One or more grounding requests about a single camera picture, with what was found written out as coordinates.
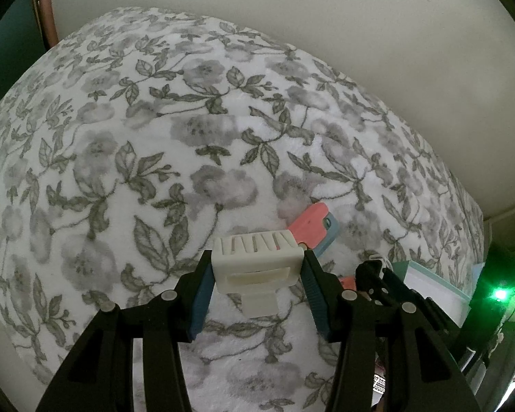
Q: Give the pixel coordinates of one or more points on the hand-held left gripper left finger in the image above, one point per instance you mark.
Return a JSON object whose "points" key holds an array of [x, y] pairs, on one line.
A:
{"points": [[197, 304]]}

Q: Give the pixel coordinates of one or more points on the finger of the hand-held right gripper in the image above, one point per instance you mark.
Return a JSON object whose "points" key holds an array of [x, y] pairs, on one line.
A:
{"points": [[367, 279], [397, 287]]}

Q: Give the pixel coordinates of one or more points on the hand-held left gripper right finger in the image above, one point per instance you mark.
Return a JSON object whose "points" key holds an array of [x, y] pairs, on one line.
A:
{"points": [[315, 296]]}

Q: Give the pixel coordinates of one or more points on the teal rimmed white tray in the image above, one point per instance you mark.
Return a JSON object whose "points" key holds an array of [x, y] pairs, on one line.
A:
{"points": [[437, 292]]}

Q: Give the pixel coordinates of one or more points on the white plastic holder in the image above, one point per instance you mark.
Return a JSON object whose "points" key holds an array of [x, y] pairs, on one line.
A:
{"points": [[253, 261]]}

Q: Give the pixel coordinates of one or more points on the black and cream patterned box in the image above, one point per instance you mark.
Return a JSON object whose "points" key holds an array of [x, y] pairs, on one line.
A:
{"points": [[380, 384]]}

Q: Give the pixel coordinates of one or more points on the coral and blue phone case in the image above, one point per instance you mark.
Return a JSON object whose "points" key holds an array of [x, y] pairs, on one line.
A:
{"points": [[313, 223], [347, 284]]}

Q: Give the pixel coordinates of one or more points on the black electronic device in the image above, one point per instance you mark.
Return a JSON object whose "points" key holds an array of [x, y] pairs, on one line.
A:
{"points": [[495, 274]]}

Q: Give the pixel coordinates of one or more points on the dark teal cabinet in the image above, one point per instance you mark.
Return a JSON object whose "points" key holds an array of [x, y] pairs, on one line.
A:
{"points": [[8, 51]]}

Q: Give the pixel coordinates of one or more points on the pink board edge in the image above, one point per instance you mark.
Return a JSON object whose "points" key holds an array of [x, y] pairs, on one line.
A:
{"points": [[43, 13]]}

